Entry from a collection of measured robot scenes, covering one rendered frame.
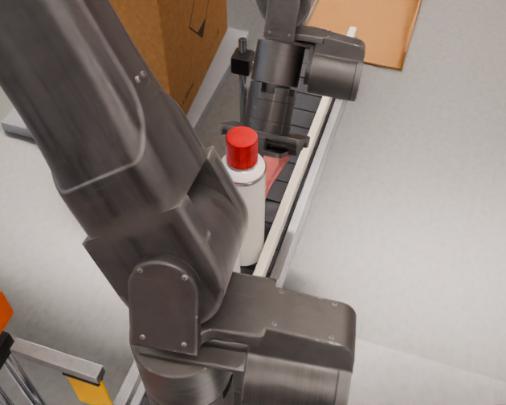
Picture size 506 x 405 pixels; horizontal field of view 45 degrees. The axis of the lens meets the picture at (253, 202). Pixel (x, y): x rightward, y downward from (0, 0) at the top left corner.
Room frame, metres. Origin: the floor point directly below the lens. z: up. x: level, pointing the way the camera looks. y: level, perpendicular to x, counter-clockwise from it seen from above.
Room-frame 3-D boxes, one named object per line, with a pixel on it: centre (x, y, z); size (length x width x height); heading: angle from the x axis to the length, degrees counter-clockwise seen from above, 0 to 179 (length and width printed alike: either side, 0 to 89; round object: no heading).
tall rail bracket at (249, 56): (0.74, -0.01, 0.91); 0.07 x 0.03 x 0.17; 72
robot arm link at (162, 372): (0.17, 0.04, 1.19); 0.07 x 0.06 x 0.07; 79
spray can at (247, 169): (0.46, 0.01, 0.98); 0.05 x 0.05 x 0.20
